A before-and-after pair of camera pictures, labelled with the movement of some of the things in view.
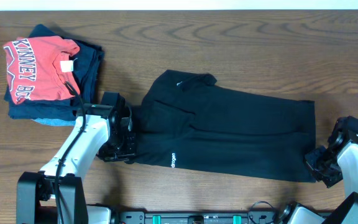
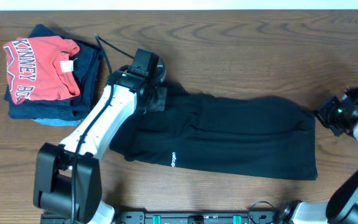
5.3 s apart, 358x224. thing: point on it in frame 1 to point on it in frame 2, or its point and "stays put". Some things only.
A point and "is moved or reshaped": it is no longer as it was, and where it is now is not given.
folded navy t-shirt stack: (86, 65) stays put
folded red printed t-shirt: (37, 68) stays put
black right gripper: (311, 158) to (322, 112)
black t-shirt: (186, 121) is moved or reshaped
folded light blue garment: (54, 122) stays put
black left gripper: (130, 143) to (158, 101)
